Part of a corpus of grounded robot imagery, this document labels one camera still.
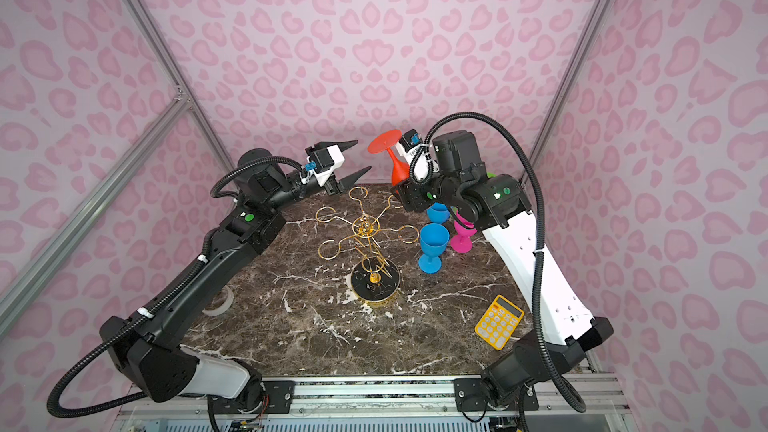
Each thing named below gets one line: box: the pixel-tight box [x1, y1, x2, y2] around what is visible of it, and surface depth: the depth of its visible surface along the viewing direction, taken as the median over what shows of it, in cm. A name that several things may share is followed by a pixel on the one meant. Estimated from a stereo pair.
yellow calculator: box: [474, 295, 525, 351], surface depth 86 cm
